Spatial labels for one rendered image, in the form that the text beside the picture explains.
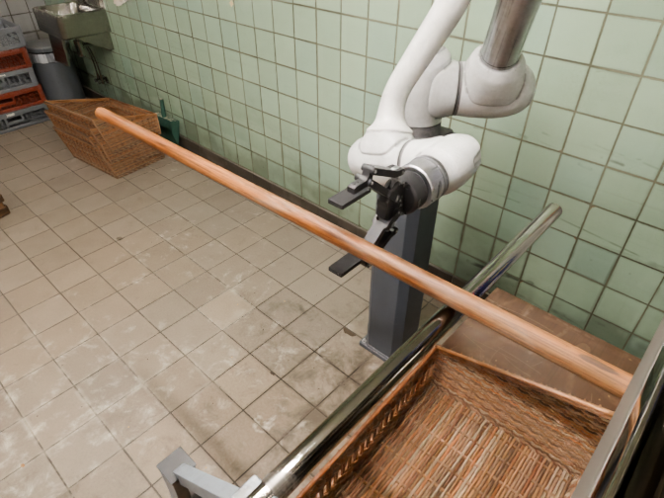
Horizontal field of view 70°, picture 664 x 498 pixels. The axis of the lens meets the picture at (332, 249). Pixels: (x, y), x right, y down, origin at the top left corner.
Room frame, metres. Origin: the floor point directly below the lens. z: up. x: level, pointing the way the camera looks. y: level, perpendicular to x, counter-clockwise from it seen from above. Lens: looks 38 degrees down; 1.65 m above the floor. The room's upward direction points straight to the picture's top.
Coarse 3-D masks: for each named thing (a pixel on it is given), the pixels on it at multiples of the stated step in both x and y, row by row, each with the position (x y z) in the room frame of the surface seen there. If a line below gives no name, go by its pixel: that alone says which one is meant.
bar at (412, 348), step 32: (544, 224) 0.68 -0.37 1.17; (512, 256) 0.59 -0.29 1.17; (480, 288) 0.52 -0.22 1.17; (448, 320) 0.45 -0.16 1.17; (416, 352) 0.40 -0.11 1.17; (384, 384) 0.35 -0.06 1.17; (352, 416) 0.31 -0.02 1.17; (320, 448) 0.27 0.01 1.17; (192, 480) 0.31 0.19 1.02; (256, 480) 0.23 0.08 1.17; (288, 480) 0.23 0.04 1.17
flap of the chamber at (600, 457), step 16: (656, 336) 0.21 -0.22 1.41; (656, 352) 0.19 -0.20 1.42; (640, 368) 0.19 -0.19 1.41; (640, 384) 0.17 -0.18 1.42; (624, 400) 0.16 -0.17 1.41; (624, 416) 0.15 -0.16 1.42; (608, 432) 0.14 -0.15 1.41; (608, 448) 0.13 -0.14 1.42; (592, 464) 0.13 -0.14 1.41; (592, 480) 0.11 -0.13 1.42; (576, 496) 0.11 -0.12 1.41
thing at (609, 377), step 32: (128, 128) 1.03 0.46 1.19; (192, 160) 0.87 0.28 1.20; (256, 192) 0.74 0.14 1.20; (320, 224) 0.63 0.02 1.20; (384, 256) 0.55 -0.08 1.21; (416, 288) 0.50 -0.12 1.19; (448, 288) 0.48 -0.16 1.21; (480, 320) 0.43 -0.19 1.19; (512, 320) 0.42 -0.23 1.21; (544, 352) 0.38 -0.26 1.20; (576, 352) 0.37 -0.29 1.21; (608, 384) 0.33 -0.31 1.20
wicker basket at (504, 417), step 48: (432, 384) 0.77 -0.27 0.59; (480, 384) 0.70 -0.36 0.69; (528, 384) 0.63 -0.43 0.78; (384, 432) 0.63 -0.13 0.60; (432, 432) 0.63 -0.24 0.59; (480, 432) 0.63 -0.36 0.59; (528, 432) 0.61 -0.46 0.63; (576, 432) 0.55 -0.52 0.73; (336, 480) 0.50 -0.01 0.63; (384, 480) 0.52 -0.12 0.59; (432, 480) 0.52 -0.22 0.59; (480, 480) 0.52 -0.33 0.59; (528, 480) 0.52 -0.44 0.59; (576, 480) 0.51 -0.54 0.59
